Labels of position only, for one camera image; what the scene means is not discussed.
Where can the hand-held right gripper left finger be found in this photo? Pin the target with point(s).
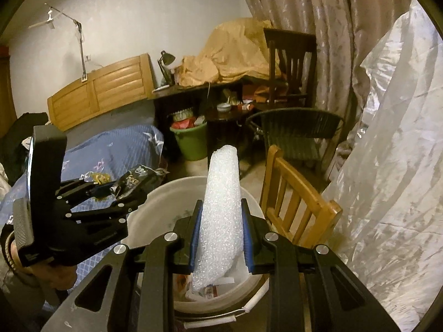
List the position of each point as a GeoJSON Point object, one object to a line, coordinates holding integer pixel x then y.
{"type": "Point", "coordinates": [196, 238]}

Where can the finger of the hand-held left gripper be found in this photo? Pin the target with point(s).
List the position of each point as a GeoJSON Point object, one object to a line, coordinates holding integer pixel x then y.
{"type": "Point", "coordinates": [86, 188]}
{"type": "Point", "coordinates": [117, 209]}

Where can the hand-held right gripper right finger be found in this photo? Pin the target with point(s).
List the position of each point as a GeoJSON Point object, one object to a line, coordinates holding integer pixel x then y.
{"type": "Point", "coordinates": [248, 238]}

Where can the black snack wrapper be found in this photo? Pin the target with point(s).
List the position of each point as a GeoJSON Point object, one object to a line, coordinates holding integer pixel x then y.
{"type": "Point", "coordinates": [138, 178]}

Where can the white plastic bucket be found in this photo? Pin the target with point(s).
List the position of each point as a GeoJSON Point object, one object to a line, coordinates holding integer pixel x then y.
{"type": "Point", "coordinates": [155, 207]}

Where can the white foam sheet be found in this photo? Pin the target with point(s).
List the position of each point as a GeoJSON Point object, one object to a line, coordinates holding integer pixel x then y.
{"type": "Point", "coordinates": [221, 197]}

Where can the person's left forearm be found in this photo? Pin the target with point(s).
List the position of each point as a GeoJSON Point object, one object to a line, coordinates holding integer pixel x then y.
{"type": "Point", "coordinates": [7, 262]}

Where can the person's left hand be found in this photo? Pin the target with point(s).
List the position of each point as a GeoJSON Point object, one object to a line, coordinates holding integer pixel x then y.
{"type": "Point", "coordinates": [59, 276]}

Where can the dark clothes pile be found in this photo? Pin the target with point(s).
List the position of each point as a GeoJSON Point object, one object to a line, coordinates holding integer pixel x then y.
{"type": "Point", "coordinates": [20, 135]}

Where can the blue checked star blanket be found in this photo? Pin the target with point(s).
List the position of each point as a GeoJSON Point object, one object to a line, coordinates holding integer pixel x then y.
{"type": "Point", "coordinates": [114, 145]}

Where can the light wooden chair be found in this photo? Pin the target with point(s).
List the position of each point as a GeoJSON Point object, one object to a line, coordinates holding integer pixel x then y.
{"type": "Point", "coordinates": [322, 214]}

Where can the grey bed mattress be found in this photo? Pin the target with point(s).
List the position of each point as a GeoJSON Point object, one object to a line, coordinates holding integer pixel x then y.
{"type": "Point", "coordinates": [121, 117]}

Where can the brown wooden wardrobe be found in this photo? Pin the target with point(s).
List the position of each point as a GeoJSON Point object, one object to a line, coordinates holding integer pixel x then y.
{"type": "Point", "coordinates": [5, 93]}

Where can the green plastic bucket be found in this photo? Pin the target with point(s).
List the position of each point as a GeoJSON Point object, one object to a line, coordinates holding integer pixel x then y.
{"type": "Point", "coordinates": [190, 141]}

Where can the wooden bed headboard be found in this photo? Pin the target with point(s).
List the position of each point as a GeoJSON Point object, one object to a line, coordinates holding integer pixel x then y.
{"type": "Point", "coordinates": [103, 90]}

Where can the dark wicker chair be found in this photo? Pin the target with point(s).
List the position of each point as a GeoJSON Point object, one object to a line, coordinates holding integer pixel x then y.
{"type": "Point", "coordinates": [294, 131]}

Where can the dark round side table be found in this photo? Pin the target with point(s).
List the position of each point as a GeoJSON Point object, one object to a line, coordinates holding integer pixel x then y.
{"type": "Point", "coordinates": [221, 117]}

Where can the dark wooden desk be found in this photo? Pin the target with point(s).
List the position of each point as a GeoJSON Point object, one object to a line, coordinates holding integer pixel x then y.
{"type": "Point", "coordinates": [180, 93]}

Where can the white bowl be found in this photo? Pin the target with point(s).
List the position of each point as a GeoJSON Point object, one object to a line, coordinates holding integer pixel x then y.
{"type": "Point", "coordinates": [224, 108]}

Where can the metal pole stand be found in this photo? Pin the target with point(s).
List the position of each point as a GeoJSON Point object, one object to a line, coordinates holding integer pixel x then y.
{"type": "Point", "coordinates": [82, 52]}

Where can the black desk lamp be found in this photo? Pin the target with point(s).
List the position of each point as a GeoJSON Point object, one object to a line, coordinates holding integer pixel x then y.
{"type": "Point", "coordinates": [166, 58]}

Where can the white ceiling fan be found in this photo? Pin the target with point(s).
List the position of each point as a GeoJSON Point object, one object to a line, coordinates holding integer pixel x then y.
{"type": "Point", "coordinates": [50, 20]}

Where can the white shiny plastic sheet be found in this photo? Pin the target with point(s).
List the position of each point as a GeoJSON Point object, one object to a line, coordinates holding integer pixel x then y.
{"type": "Point", "coordinates": [391, 145]}

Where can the orange cloth cover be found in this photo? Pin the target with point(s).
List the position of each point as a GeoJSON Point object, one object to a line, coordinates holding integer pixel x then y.
{"type": "Point", "coordinates": [235, 48]}

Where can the dark wooden chair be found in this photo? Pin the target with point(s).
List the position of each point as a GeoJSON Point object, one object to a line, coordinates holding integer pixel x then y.
{"type": "Point", "coordinates": [290, 41]}

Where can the beige patterned curtain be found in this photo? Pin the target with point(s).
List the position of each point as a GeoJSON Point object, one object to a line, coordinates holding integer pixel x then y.
{"type": "Point", "coordinates": [311, 7]}

